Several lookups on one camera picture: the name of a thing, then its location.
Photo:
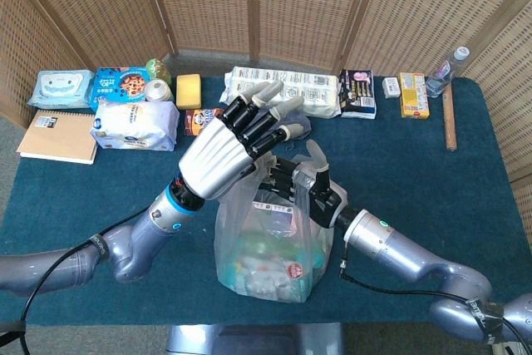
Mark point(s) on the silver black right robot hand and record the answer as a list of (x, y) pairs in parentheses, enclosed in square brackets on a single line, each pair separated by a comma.
[(328, 201)]

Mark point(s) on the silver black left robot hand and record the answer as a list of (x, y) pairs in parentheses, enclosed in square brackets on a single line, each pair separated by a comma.
[(216, 155)]

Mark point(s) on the clear plastic shopping bag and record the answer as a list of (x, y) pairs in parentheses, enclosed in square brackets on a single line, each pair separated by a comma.
[(266, 263)]

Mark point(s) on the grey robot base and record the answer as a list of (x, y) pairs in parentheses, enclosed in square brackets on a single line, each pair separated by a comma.
[(249, 338)]

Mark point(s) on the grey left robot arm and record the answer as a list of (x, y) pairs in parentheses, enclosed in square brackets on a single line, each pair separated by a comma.
[(137, 243)]

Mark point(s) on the multicolour box in bag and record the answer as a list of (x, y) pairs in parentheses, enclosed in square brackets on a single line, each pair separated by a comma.
[(278, 213)]

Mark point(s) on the teal snack package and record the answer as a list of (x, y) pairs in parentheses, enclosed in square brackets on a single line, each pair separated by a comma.
[(257, 282)]

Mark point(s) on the brown chocolate cookie box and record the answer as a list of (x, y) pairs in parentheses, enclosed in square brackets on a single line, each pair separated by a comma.
[(197, 122)]

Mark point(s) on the yellow sponge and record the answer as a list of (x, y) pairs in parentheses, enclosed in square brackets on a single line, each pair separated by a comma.
[(189, 91)]

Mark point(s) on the grey cloth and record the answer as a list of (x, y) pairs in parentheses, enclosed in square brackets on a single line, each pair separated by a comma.
[(306, 120)]

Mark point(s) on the white lavender tissue pack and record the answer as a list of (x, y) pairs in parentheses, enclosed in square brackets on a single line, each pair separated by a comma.
[(133, 126)]

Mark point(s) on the blue carpet table cover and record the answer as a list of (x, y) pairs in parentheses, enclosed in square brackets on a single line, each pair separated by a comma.
[(124, 172)]

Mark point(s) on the long white paper roll pack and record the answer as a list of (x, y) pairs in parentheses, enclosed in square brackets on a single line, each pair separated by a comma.
[(320, 93)]

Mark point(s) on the dark battery package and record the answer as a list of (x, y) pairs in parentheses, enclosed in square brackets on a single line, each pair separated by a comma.
[(358, 95)]

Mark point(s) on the blue cookie package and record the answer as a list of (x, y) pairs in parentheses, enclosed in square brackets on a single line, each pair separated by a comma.
[(120, 85)]

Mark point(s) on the small white box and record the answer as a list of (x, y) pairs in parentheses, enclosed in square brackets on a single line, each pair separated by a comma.
[(391, 87)]

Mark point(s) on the yellow box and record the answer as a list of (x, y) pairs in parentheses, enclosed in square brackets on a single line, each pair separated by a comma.
[(413, 97)]

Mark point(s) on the wooden stick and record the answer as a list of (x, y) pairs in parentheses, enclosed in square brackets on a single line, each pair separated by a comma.
[(449, 122)]

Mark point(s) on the brown spiral notebook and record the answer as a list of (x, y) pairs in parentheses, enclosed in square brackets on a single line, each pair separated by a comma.
[(58, 139)]

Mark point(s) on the clear water bottle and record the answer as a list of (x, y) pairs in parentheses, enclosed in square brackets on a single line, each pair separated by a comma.
[(442, 74)]

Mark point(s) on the light blue wet wipes pack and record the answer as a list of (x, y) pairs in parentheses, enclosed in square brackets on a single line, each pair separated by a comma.
[(58, 89)]

